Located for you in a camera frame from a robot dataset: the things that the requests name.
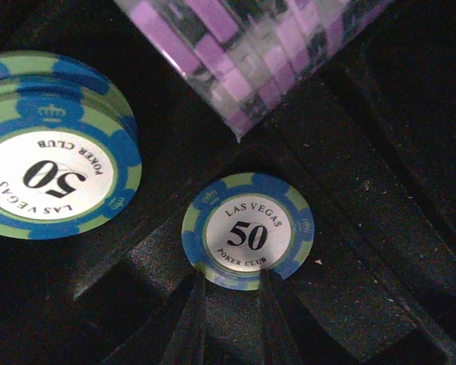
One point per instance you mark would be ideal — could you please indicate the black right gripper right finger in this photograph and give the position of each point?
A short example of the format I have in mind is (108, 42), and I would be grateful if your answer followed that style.
(278, 344)

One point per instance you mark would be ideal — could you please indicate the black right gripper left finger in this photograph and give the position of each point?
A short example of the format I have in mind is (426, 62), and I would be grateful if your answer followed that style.
(186, 345)

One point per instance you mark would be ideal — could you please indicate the blue green 50 chip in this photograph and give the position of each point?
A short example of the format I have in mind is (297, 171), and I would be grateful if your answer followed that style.
(245, 223)

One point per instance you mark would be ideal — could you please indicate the aluminium poker case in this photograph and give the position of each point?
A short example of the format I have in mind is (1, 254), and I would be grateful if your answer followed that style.
(369, 140)

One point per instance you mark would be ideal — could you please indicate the blue green chip stack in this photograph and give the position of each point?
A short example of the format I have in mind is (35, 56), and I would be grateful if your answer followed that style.
(69, 157)

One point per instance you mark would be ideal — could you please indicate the purple poker chip stack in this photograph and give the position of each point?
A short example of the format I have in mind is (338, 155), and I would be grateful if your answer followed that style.
(243, 57)

